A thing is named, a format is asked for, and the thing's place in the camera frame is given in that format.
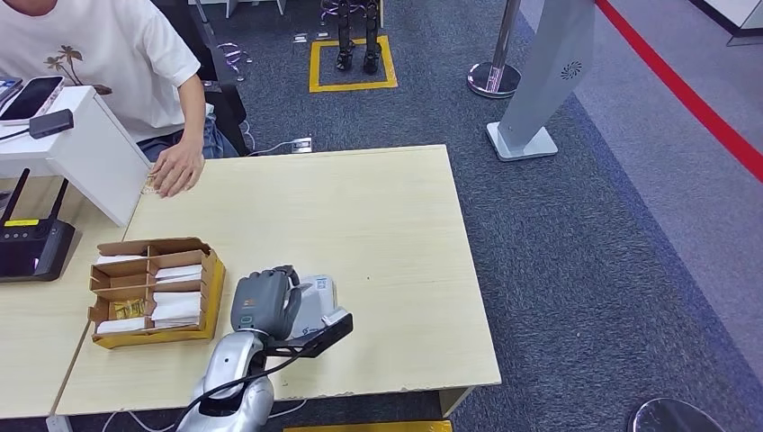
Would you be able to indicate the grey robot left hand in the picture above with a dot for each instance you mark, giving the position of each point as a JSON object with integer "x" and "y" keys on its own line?
{"x": 262, "y": 301}

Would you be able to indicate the person's left hand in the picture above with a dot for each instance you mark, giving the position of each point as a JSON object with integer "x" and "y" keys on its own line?
{"x": 182, "y": 170}

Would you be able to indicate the patterned ID card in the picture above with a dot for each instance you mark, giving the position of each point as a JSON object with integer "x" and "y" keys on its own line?
{"x": 148, "y": 188}

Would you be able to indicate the white card sleeve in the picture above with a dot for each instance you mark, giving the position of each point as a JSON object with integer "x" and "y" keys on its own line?
{"x": 119, "y": 260}
{"x": 176, "y": 313}
{"x": 119, "y": 326}
{"x": 179, "y": 274}

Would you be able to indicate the person's left forearm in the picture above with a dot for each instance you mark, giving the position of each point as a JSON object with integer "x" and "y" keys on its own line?
{"x": 192, "y": 113}

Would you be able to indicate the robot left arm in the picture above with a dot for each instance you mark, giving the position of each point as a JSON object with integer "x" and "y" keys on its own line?
{"x": 232, "y": 364}

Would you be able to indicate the grey card reader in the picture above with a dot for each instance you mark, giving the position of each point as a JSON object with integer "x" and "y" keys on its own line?
{"x": 322, "y": 298}

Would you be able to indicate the person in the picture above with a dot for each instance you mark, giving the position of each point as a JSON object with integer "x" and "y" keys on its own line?
{"x": 119, "y": 36}

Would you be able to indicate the cardboard organiser box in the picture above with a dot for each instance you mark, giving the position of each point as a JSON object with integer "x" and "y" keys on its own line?
{"x": 208, "y": 310}

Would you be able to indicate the black office chair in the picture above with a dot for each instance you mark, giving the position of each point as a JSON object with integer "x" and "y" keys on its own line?
{"x": 229, "y": 107}

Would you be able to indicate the white desktop shelf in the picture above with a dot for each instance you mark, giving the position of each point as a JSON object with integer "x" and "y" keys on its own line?
{"x": 89, "y": 161}

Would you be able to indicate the metal floor socket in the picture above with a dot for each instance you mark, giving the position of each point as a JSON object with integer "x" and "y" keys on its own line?
{"x": 302, "y": 145}

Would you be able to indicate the black power bank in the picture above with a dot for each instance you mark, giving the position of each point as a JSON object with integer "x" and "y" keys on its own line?
{"x": 50, "y": 123}

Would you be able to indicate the yellow floor tape square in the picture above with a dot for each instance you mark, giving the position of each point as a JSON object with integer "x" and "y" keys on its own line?
{"x": 351, "y": 87}
{"x": 369, "y": 427}

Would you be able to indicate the black controller with antennas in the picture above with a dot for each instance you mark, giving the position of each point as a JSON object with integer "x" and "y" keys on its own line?
{"x": 36, "y": 250}

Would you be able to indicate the smartphone with pink case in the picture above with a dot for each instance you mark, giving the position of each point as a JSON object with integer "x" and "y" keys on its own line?
{"x": 30, "y": 98}

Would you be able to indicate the black humanoid robot legs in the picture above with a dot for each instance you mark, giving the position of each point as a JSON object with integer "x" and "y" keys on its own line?
{"x": 344, "y": 30}

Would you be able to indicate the pale desk leg panel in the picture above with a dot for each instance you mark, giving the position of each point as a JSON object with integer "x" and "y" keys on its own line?
{"x": 453, "y": 402}

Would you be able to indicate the white power strip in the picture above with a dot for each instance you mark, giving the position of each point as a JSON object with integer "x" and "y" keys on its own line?
{"x": 58, "y": 424}

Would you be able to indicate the grey kiosk stand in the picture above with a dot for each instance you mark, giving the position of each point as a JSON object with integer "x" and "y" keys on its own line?
{"x": 548, "y": 71}

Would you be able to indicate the chrome stanchion base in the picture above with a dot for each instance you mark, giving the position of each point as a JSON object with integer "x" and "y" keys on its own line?
{"x": 673, "y": 417}

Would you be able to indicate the white cabinet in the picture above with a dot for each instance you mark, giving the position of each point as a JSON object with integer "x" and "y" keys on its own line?
{"x": 739, "y": 12}

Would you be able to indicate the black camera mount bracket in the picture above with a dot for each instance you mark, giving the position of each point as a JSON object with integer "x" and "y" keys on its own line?
{"x": 316, "y": 340}

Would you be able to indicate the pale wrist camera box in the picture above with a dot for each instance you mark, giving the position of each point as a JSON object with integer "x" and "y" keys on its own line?
{"x": 335, "y": 316}

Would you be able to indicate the white table frame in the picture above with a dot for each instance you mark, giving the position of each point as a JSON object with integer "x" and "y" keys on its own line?
{"x": 229, "y": 7}

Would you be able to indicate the chrome stanchion post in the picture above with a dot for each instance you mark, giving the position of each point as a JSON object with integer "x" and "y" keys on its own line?
{"x": 493, "y": 80}

